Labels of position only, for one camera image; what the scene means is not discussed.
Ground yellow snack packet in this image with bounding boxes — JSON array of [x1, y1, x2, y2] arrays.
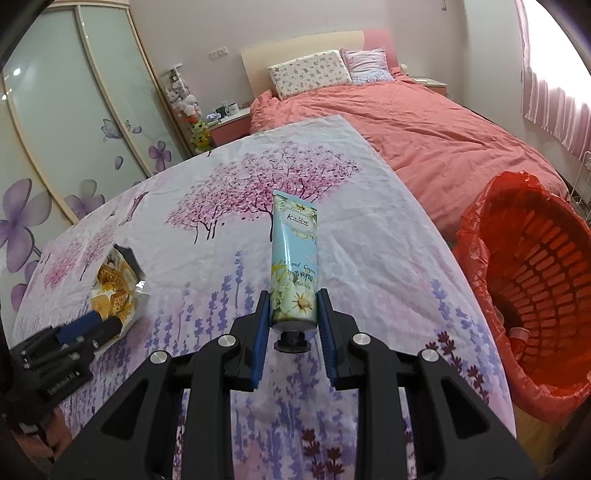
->
[[90, 244, 151, 337]]

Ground white wire rack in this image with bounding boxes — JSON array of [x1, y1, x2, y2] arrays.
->
[[570, 157, 591, 209]]

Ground pink striped pillow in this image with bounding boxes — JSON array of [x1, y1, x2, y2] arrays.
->
[[340, 46, 396, 85]]

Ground floral hand cream tube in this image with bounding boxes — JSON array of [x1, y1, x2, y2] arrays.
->
[[269, 189, 320, 354]]

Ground pink duvet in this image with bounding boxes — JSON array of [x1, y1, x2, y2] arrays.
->
[[249, 69, 574, 241]]

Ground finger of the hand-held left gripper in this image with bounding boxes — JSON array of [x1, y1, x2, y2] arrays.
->
[[90, 318, 124, 356], [54, 313, 101, 348]]

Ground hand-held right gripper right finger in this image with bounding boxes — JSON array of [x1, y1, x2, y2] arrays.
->
[[315, 290, 539, 480]]

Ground table with floral tablecloth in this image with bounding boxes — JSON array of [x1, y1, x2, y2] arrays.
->
[[11, 115, 518, 480]]

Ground pink curtain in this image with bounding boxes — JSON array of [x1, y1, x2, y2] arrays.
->
[[515, 0, 591, 160]]

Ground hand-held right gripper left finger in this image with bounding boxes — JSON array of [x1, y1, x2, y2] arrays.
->
[[51, 290, 271, 480]]

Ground hanging plush toys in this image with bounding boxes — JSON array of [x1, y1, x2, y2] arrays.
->
[[161, 65, 204, 123]]

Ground green plush toy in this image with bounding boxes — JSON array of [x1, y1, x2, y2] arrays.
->
[[190, 119, 213, 151]]

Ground pink and white nightstand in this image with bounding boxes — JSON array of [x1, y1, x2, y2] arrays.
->
[[210, 108, 253, 149], [409, 76, 449, 98]]

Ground bed with beige headboard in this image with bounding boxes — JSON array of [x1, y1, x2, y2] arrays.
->
[[241, 28, 574, 241]]

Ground red plastic laundry basket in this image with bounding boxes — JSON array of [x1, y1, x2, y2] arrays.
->
[[451, 171, 591, 426]]

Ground wardrobe with flower print doors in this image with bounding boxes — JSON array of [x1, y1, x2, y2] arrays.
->
[[0, 4, 195, 334]]

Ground white and red paper cup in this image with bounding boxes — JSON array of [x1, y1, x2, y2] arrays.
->
[[508, 327, 530, 357]]

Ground white floral pillow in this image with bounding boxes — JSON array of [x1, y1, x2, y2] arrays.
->
[[268, 50, 353, 100]]

